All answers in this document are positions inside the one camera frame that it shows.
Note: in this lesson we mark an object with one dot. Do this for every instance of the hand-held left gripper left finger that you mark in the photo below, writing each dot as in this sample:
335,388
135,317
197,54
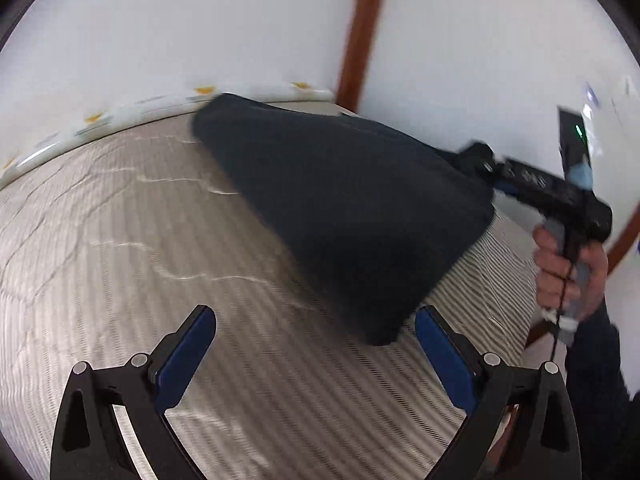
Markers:
185,360

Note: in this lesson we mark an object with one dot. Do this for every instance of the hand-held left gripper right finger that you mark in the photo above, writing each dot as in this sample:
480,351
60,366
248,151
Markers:
442,360

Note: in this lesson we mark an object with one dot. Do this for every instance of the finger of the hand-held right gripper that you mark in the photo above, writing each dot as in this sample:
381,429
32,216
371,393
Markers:
475,160

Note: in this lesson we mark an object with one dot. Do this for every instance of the black t-shirt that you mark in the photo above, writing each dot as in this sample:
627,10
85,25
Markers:
350,220

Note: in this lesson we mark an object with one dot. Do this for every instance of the person's right forearm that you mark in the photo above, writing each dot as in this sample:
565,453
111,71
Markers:
600,385

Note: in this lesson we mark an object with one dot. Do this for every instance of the person's right hand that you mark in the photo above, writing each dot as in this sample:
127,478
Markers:
547,270

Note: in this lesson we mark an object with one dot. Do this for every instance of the striped beige bed sheet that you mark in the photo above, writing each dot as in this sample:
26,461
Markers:
150,240

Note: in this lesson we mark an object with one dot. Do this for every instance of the white patterned pillow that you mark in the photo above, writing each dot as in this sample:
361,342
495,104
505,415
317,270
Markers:
150,105

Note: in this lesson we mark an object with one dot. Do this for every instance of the brown wooden door frame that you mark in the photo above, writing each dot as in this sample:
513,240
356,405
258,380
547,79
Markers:
362,35

